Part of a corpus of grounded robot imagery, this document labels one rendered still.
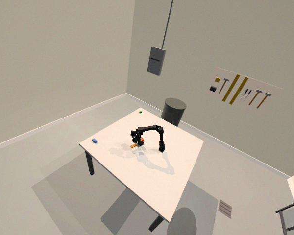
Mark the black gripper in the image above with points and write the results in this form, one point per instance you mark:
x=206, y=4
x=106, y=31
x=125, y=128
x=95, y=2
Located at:
x=140, y=143

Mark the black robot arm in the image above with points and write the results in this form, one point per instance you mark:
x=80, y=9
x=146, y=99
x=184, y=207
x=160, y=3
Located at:
x=139, y=131

